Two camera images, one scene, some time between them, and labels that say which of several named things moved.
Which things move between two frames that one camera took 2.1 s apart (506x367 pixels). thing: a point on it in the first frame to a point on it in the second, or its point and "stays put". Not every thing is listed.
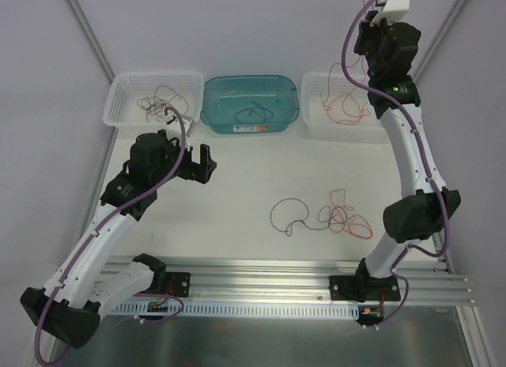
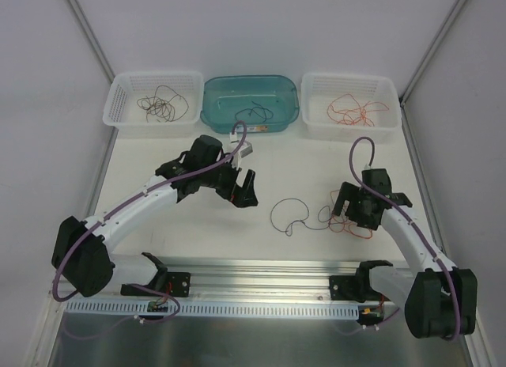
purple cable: x=300 y=221 stays put
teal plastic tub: x=249 y=104 stays put
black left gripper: x=196 y=169 to x=236 y=186
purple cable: x=262 y=108 stays put
